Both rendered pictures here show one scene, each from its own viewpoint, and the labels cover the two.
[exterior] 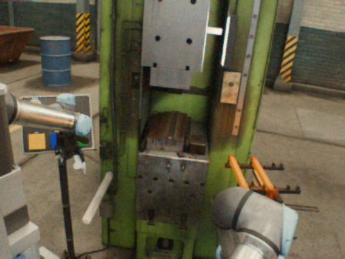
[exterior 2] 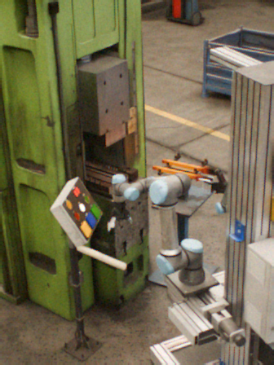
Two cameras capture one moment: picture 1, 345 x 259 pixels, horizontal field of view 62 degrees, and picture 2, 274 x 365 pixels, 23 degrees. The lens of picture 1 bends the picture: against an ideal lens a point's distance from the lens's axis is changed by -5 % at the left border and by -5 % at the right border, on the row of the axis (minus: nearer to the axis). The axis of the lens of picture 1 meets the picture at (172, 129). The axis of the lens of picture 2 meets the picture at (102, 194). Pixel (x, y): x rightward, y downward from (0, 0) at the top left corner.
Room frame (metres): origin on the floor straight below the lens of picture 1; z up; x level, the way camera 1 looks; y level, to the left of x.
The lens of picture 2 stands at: (-0.89, 3.12, 3.05)
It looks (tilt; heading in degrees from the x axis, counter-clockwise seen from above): 29 degrees down; 309
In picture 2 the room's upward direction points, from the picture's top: 4 degrees counter-clockwise
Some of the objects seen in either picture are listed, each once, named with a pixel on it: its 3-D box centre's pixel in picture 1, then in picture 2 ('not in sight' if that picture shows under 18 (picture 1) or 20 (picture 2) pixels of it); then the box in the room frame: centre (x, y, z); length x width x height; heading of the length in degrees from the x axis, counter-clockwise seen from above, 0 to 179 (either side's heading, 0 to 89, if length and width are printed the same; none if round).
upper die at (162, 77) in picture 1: (173, 69); (90, 127); (1.65, 0.02, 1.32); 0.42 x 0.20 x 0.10; 177
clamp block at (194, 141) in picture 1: (197, 144); (128, 173); (1.49, -0.15, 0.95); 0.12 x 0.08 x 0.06; 177
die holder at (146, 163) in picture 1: (174, 166); (100, 206); (1.66, -0.03, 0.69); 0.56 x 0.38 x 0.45; 177
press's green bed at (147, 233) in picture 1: (169, 222); (104, 259); (1.66, -0.03, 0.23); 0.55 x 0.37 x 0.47; 177
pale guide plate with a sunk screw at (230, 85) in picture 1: (229, 87); (130, 120); (1.55, -0.29, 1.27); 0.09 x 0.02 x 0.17; 87
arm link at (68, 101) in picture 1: (65, 108); (119, 185); (1.13, 0.45, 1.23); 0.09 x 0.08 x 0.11; 159
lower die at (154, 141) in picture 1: (169, 129); (94, 176); (1.65, 0.02, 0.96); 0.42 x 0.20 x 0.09; 177
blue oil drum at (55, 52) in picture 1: (56, 60); not in sight; (5.68, 2.40, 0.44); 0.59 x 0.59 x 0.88
